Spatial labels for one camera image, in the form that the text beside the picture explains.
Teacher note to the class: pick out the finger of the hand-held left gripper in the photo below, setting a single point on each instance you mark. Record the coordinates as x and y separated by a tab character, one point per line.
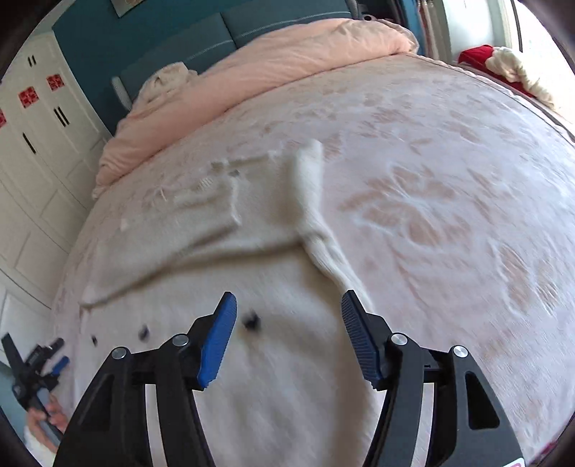
59	365
49	348

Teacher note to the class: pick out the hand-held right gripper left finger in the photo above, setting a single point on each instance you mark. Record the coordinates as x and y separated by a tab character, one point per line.
219	341

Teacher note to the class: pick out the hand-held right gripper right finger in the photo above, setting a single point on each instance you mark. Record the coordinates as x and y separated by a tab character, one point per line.
359	334

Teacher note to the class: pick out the beige knit sweater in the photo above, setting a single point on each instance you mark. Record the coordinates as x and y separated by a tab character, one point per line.
251	269

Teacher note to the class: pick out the person's left forearm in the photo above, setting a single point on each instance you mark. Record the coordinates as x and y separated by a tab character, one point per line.
38	449

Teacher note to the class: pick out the person's left hand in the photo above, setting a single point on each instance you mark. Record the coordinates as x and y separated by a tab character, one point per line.
51	415

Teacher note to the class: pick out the pink butterfly printed blanket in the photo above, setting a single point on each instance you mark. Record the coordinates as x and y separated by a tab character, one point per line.
426	179

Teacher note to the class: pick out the white wardrobe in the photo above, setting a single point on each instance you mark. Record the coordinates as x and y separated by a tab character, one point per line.
45	157

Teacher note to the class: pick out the red paper sticker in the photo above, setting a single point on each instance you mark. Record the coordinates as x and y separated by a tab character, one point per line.
2	117
55	82
28	98

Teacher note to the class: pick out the cream garment on duvet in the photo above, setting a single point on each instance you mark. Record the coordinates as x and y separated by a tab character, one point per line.
161	83

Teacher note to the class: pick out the pink duvet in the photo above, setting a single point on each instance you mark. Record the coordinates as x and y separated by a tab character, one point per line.
292	58

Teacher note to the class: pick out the red cushion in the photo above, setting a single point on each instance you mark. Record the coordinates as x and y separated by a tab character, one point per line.
476	56

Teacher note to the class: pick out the teal padded headboard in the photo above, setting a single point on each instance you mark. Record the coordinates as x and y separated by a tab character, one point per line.
179	40

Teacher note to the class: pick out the cream twisted cloth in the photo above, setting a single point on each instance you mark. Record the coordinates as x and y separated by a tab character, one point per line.
516	67

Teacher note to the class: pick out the patterned curtain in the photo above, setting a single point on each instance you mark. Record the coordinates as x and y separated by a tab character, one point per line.
433	27

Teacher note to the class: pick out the wall picture frame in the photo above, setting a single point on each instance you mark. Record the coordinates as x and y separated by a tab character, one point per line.
125	6

